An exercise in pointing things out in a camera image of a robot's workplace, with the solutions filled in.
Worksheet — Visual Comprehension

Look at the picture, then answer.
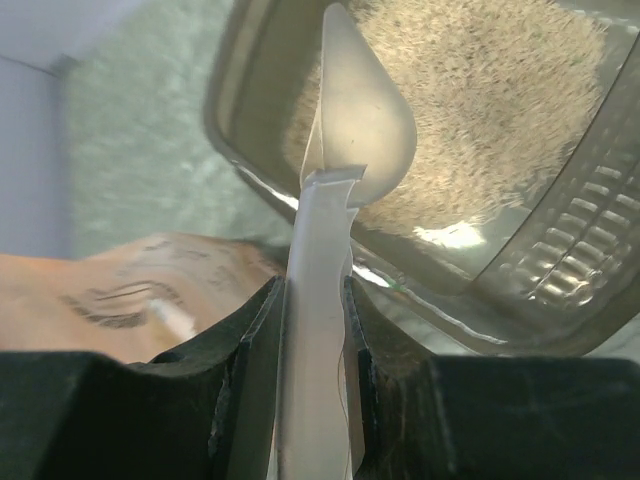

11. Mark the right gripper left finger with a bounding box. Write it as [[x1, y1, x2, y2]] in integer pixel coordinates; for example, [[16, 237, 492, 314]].
[[1, 277, 285, 479]]

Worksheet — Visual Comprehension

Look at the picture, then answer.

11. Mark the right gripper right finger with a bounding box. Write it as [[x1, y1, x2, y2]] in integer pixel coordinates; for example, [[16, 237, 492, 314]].
[[343, 279, 639, 479]]

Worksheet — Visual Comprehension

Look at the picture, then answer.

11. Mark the orange cat litter bag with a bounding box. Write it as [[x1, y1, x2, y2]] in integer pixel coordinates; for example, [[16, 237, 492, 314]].
[[1, 233, 283, 363]]

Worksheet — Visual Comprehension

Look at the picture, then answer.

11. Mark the translucent plastic scoop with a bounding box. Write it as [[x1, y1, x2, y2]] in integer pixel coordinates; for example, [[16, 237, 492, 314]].
[[274, 3, 417, 479]]

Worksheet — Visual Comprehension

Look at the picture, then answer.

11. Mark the grey translucent litter box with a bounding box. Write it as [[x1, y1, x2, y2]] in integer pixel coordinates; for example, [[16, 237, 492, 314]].
[[202, 0, 640, 357]]

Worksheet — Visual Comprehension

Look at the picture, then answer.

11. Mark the beige cat litter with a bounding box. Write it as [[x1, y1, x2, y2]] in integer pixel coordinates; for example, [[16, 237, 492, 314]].
[[282, 0, 609, 249]]

